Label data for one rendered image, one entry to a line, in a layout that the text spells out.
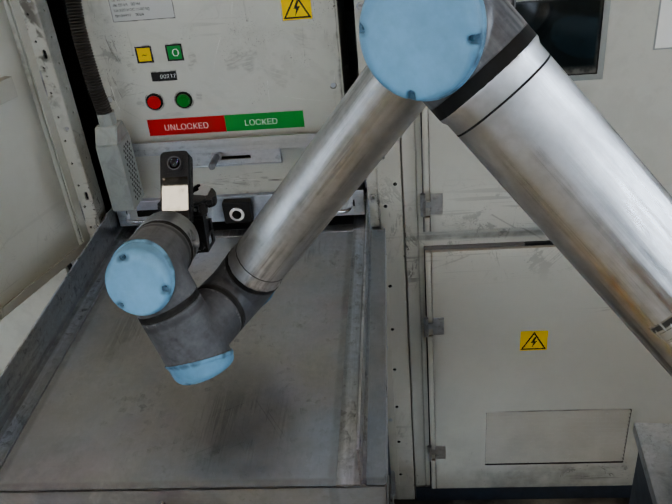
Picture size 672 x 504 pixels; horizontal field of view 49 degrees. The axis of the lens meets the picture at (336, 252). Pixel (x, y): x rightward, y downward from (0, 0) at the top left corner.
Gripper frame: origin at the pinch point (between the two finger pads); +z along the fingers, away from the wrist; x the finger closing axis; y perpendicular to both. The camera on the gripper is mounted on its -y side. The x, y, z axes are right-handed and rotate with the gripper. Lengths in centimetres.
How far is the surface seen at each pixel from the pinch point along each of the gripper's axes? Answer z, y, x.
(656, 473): -31, 39, 69
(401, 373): 32, 59, 32
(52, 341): -10.2, 23.4, -28.0
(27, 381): -20.7, 25.1, -28.1
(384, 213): 24.2, 15.5, 30.9
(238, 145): 21.8, -1.6, 2.9
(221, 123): 25.1, -5.7, -0.7
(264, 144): 21.8, -1.4, 8.1
